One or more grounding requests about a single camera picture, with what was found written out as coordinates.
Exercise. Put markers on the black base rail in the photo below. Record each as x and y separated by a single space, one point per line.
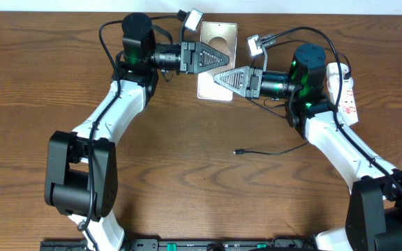
275 244

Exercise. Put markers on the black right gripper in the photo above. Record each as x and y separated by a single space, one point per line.
248 72

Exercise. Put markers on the white USB charger plug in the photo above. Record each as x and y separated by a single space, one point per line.
335 69

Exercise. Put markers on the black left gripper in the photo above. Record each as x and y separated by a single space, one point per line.
190 65

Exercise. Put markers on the bronze Galaxy smartphone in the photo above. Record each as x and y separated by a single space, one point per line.
221 36

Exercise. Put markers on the white power strip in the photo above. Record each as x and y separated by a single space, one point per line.
346 107

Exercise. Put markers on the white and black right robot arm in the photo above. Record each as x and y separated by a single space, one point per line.
374 217

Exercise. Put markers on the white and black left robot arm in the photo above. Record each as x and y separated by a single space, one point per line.
81 176

